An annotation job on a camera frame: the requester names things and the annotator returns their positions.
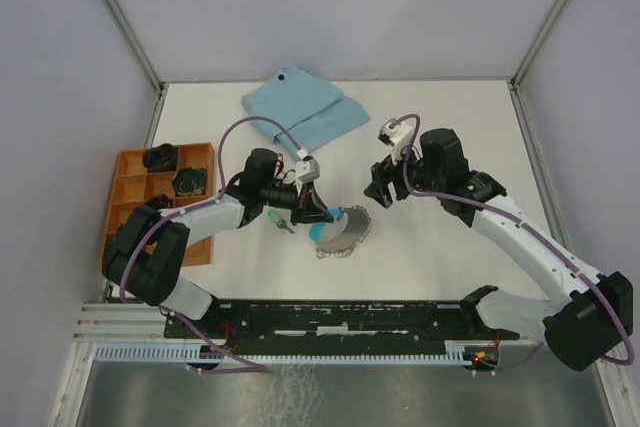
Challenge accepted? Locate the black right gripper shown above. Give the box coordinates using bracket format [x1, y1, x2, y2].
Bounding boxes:
[363, 138, 443, 209]

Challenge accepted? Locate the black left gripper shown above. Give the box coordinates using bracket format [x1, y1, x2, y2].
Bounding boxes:
[261, 181, 334, 227]

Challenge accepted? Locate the metal key organizer blue handle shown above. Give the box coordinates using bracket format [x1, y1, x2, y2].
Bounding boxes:
[308, 205, 372, 259]

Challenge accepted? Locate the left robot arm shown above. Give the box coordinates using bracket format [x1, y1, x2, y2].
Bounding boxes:
[102, 148, 334, 337]

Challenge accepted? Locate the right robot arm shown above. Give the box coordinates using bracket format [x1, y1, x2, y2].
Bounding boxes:
[364, 120, 635, 371]

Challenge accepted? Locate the green tag key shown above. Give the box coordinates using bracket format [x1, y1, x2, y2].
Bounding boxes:
[268, 210, 294, 234]

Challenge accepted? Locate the light blue cloth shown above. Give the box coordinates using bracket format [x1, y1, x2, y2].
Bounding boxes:
[241, 65, 370, 156]

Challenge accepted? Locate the orange compartment tray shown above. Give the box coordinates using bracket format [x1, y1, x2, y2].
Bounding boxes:
[102, 143, 215, 247]

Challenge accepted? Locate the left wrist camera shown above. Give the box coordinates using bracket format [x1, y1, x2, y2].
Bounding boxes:
[295, 156, 320, 193]

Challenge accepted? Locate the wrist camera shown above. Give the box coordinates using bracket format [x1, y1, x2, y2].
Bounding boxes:
[295, 156, 320, 193]
[378, 119, 414, 163]

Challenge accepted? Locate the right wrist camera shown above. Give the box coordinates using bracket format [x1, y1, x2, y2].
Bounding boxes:
[378, 119, 414, 163]

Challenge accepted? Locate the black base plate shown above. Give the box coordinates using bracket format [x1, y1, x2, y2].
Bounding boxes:
[194, 299, 520, 357]

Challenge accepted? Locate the blue green coiled cable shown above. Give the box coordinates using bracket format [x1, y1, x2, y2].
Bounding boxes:
[172, 165, 209, 197]

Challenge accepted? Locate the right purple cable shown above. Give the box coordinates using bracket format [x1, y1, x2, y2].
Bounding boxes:
[384, 113, 634, 373]

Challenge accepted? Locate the black coiled cable top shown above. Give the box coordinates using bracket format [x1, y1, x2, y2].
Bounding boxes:
[142, 144, 180, 170]

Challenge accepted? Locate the white cable duct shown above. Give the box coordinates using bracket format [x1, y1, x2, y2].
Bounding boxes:
[93, 339, 476, 363]

